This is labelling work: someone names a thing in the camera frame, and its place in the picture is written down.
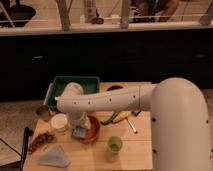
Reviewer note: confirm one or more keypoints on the dark cabinet counter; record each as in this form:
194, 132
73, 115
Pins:
28, 64

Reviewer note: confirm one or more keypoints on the blue sponge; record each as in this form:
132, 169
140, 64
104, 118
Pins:
79, 132

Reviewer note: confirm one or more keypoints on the small metal cup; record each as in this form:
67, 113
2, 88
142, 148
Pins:
43, 112

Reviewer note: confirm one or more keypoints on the black table side bracket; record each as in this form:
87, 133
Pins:
27, 133

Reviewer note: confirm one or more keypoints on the yellow corn cob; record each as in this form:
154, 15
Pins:
121, 116

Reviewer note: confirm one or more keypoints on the green cup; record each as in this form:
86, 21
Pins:
114, 144

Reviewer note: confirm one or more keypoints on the white round container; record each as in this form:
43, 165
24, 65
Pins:
59, 122

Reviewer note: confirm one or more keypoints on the light blue cloth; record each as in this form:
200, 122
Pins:
55, 157

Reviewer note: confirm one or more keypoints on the red grapes bunch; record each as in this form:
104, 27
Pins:
40, 140

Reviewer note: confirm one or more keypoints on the red bowl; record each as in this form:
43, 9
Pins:
93, 132

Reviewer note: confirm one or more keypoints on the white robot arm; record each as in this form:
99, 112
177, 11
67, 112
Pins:
180, 131

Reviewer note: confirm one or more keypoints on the green plastic tray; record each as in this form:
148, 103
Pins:
90, 84

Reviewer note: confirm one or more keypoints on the black scrub brush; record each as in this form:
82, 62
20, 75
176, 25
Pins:
136, 113

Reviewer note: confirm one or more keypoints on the purple bowl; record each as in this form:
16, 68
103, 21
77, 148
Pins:
114, 87

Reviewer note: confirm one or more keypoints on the green vegetable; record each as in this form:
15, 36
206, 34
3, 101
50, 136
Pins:
111, 119

